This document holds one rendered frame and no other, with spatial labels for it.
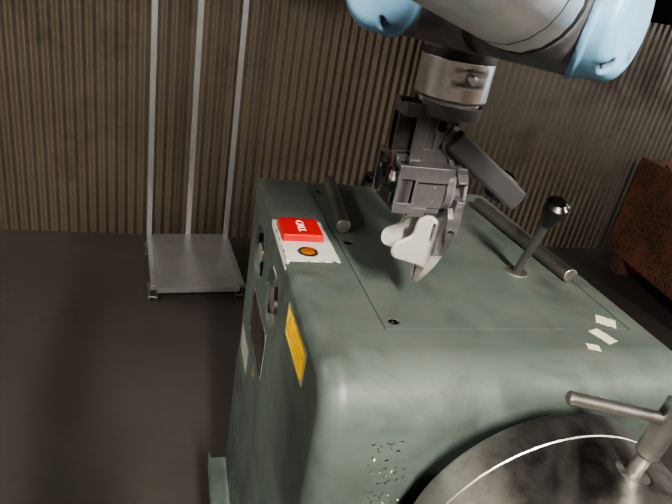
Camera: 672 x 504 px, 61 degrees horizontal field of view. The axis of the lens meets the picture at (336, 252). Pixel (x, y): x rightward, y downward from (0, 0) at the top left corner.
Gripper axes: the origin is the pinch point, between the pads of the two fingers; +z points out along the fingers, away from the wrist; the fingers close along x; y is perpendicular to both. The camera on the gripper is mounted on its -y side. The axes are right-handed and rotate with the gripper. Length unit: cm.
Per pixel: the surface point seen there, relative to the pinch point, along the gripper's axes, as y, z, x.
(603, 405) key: -7.5, -0.2, 24.0
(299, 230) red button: 11.0, 4.2, -18.7
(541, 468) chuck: -5.4, 8.6, 22.7
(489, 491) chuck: -1.0, 11.7, 22.3
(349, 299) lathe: 7.6, 5.4, -1.9
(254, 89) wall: -16, 36, -279
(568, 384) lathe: -15.1, 7.4, 12.5
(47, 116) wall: 93, 63, -276
